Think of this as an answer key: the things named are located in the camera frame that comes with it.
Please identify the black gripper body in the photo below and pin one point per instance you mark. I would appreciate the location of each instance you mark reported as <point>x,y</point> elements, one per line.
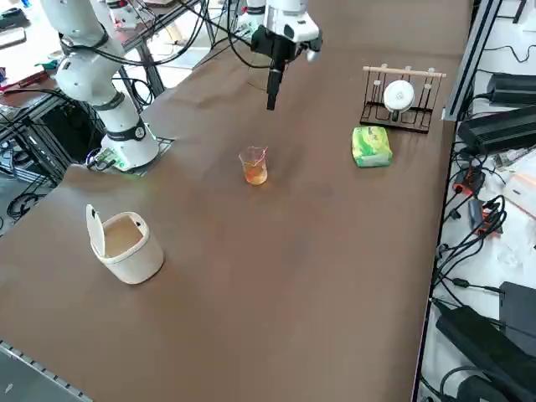
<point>272,46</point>

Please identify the glass beaker with orange solution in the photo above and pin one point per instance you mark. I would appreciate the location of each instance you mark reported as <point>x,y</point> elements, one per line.
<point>256,178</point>

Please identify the green tissue pack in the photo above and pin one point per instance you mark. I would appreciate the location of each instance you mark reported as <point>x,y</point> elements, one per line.
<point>370,146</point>

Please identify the white device with red button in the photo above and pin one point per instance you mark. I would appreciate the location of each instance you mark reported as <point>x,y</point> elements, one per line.
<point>125,19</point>

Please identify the orange black connector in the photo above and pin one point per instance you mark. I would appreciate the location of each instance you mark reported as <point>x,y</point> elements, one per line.
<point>471,178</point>

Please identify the cream bin with flip lid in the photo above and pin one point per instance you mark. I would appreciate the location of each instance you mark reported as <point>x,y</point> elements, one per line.
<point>138,259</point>

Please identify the green object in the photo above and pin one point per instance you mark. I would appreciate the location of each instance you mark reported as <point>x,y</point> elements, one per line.
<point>48,64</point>

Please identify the long black ribbed power supply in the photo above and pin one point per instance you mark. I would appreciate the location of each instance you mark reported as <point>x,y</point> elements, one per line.
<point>498,130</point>

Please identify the black power brick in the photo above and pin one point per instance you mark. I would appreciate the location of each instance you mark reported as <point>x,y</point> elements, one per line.
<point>515,88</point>

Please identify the orange black clamp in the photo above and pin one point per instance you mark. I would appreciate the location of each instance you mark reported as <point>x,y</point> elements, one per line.
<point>488,218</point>

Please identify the white pink box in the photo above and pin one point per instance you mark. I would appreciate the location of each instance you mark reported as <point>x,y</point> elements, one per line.
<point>521,188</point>

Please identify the long black adapter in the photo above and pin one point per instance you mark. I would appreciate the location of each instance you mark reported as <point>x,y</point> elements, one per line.
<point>477,339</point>

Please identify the black box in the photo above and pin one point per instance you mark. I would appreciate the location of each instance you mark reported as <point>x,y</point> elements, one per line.
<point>521,305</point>

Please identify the small grey wrist camera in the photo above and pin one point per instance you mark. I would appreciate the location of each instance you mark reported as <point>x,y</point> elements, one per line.
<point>312,56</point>

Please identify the black metal table frame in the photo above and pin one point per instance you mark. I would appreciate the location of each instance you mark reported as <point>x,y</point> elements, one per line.
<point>153,79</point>

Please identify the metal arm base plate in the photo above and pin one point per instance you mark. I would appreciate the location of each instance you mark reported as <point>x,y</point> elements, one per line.
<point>165,144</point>

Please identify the aluminium profile post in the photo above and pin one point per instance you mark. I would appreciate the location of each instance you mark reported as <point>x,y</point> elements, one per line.
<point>473,54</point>

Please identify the black metal frame cart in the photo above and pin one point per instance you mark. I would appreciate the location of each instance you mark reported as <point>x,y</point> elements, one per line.
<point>25,125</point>

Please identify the aluminium rail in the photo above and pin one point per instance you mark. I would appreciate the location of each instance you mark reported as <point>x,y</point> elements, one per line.
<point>37,367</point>

